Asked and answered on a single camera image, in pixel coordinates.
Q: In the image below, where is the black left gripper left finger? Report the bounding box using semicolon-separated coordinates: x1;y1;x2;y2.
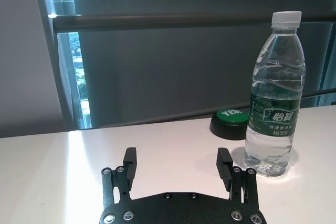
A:
101;147;138;210

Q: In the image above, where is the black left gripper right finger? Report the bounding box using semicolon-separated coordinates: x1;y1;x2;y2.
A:
215;147;260;210

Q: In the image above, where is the clear water bottle green label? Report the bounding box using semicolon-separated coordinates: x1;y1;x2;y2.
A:
244;10;307;177

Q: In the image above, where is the green YES button black base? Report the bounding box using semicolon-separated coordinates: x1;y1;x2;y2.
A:
209;108;249;141

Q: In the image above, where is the thick grey handrail bar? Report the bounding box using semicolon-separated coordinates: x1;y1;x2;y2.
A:
52;14;336;33

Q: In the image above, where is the grey window frame glass strip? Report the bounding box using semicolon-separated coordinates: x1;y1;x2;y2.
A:
31;0;92;130

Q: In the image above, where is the thin dark rail bar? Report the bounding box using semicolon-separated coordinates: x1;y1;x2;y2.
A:
301;88;336;99

